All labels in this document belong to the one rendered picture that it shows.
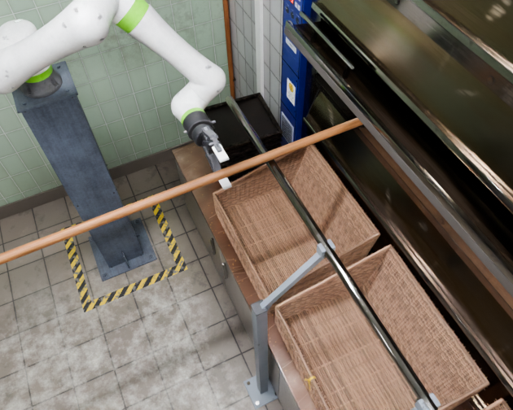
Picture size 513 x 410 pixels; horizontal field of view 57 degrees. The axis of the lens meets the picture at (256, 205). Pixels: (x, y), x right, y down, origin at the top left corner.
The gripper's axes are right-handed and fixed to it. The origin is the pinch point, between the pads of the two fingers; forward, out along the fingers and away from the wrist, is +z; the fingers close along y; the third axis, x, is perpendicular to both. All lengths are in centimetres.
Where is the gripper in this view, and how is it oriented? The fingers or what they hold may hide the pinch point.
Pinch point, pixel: (225, 172)
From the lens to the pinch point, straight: 152.6
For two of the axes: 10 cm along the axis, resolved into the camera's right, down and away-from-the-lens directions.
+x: -9.0, 3.6, -2.4
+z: 4.4, 7.2, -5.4
